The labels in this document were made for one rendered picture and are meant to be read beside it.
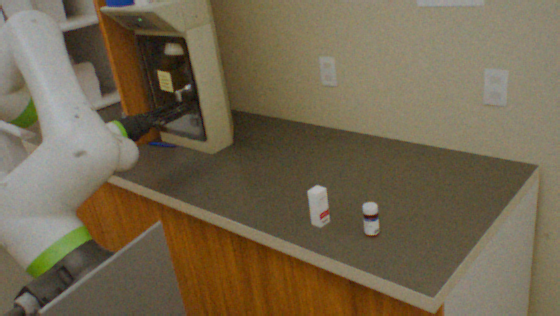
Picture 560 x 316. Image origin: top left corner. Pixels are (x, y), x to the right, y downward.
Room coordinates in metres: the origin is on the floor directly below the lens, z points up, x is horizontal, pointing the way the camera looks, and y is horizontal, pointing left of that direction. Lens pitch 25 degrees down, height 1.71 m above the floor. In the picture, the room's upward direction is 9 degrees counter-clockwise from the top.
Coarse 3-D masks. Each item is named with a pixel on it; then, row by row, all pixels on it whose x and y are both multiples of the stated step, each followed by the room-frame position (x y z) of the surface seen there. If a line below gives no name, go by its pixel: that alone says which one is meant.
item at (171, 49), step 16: (144, 48) 1.96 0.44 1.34; (160, 48) 1.88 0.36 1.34; (176, 48) 1.82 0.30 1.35; (144, 64) 1.98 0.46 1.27; (160, 64) 1.90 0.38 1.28; (176, 64) 1.83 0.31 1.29; (176, 80) 1.85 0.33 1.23; (192, 80) 1.78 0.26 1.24; (160, 96) 1.94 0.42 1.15; (192, 96) 1.79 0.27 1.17; (192, 112) 1.81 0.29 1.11; (160, 128) 1.98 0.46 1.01; (176, 128) 1.90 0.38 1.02; (192, 128) 1.82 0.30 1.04
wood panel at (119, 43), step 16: (96, 0) 1.98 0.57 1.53; (112, 32) 2.00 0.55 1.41; (128, 32) 2.05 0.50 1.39; (112, 48) 1.99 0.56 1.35; (128, 48) 2.03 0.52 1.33; (112, 64) 1.99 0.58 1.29; (128, 64) 2.02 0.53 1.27; (128, 80) 2.01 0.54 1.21; (128, 96) 1.99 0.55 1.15; (144, 96) 2.04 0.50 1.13; (128, 112) 1.98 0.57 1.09; (144, 112) 2.03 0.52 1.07
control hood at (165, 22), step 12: (108, 12) 1.90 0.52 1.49; (120, 12) 1.85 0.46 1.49; (132, 12) 1.80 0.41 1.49; (144, 12) 1.75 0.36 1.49; (156, 12) 1.71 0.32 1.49; (168, 12) 1.74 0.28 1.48; (180, 12) 1.78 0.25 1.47; (156, 24) 1.80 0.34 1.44; (168, 24) 1.75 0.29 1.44; (180, 24) 1.77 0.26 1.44
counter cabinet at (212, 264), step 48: (96, 192) 1.92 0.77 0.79; (528, 192) 1.26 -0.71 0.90; (96, 240) 2.04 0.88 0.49; (192, 240) 1.49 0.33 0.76; (240, 240) 1.31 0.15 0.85; (528, 240) 1.29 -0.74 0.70; (192, 288) 1.54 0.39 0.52; (240, 288) 1.34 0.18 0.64; (288, 288) 1.18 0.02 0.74; (336, 288) 1.06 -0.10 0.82; (480, 288) 1.02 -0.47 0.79; (528, 288) 1.32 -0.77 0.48
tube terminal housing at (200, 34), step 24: (168, 0) 1.83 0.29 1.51; (192, 0) 1.82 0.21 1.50; (192, 24) 1.80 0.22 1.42; (192, 48) 1.79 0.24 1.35; (216, 48) 1.93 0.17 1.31; (216, 72) 1.85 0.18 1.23; (216, 96) 1.83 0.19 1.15; (216, 120) 1.82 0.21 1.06; (192, 144) 1.86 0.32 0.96; (216, 144) 1.80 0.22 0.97
